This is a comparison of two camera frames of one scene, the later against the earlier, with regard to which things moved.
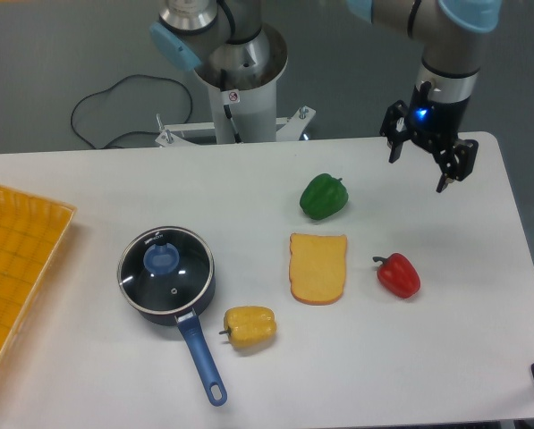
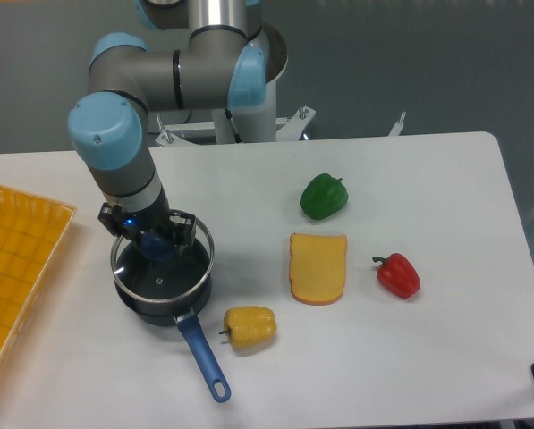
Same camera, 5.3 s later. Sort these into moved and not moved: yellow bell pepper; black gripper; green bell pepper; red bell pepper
Moved: black gripper
Not moved: green bell pepper; red bell pepper; yellow bell pepper
